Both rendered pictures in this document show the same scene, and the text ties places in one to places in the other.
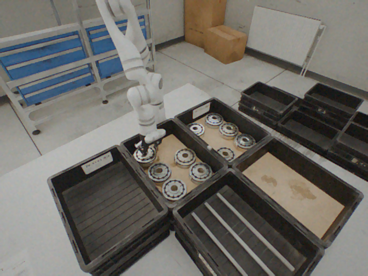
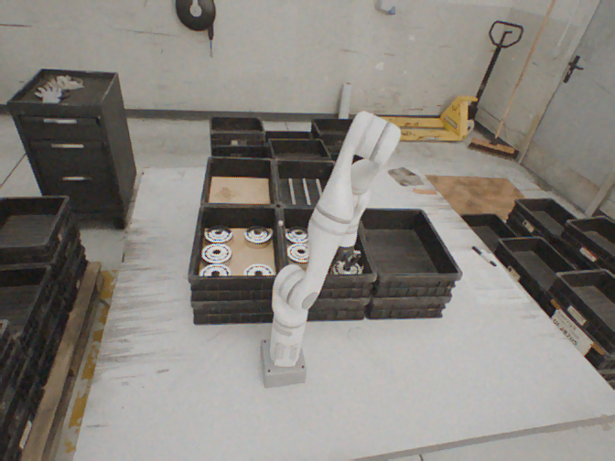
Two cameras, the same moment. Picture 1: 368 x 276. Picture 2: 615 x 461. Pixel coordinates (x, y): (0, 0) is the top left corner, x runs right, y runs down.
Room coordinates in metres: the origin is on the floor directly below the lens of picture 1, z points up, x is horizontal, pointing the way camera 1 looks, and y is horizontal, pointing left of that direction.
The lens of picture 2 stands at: (1.57, 0.54, 1.79)
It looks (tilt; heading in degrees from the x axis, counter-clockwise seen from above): 37 degrees down; 209
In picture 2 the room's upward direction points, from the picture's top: 7 degrees clockwise
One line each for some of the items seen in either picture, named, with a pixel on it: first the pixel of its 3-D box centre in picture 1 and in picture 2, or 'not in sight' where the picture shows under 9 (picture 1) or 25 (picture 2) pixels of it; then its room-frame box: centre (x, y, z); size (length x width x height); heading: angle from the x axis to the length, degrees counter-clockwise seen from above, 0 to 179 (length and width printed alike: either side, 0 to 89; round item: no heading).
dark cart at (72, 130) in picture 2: not in sight; (87, 154); (0.27, -1.91, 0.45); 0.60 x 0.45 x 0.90; 45
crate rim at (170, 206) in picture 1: (171, 155); (323, 241); (0.57, 0.06, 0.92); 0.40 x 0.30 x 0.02; 40
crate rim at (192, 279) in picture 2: (220, 127); (239, 240); (0.76, -0.17, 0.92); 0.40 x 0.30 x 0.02; 40
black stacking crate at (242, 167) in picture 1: (288, 188); (240, 191); (0.46, -0.42, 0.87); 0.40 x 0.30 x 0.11; 40
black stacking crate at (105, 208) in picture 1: (108, 201); (399, 251); (0.38, 0.29, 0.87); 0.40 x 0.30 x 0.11; 40
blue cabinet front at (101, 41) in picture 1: (122, 47); not in sight; (2.48, 0.78, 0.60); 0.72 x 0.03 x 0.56; 135
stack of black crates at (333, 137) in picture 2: not in sight; (334, 151); (-1.14, -0.78, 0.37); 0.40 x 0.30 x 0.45; 135
